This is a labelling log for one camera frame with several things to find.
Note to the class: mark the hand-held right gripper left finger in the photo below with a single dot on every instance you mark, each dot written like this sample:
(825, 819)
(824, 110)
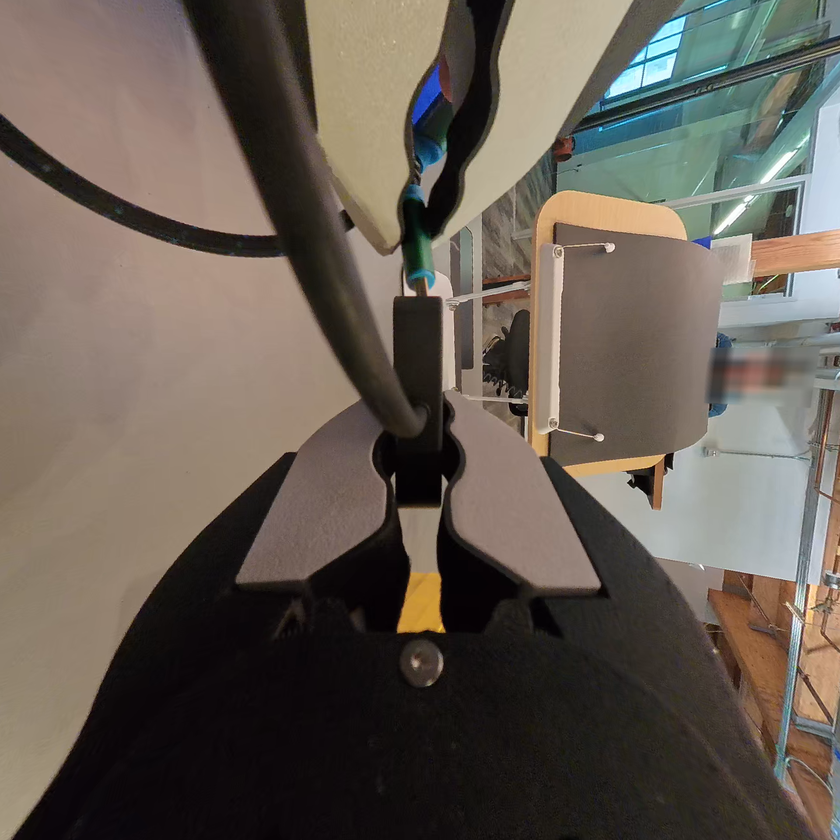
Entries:
(315, 505)

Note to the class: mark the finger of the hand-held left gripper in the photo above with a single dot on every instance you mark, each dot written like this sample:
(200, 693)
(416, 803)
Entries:
(374, 98)
(544, 79)

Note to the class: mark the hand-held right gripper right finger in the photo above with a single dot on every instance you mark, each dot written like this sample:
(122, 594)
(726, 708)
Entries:
(512, 518)

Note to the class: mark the blue cloth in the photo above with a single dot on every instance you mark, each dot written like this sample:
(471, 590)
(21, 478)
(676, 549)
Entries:
(430, 95)

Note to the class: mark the yellow sheet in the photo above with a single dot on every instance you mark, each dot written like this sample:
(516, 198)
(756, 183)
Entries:
(420, 604)

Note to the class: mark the light wooden table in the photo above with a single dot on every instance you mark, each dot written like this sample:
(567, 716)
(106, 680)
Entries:
(590, 210)

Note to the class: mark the black office chair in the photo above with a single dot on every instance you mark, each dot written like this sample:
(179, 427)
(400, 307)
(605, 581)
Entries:
(518, 341)

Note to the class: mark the white mounting bar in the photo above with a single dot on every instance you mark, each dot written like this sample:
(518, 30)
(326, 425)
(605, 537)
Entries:
(548, 341)

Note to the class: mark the white rounded board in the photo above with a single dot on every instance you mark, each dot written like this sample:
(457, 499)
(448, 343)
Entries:
(447, 341)

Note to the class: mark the black mat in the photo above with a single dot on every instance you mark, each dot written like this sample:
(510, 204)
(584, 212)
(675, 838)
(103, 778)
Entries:
(630, 341)

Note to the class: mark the grey partition panel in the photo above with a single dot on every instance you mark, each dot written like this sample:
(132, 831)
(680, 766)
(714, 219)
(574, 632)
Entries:
(466, 295)

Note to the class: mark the white paper sheet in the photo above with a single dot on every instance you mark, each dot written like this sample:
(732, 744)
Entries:
(732, 259)

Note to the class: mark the wooden beam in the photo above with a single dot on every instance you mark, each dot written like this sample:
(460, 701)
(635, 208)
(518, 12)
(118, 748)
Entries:
(800, 253)

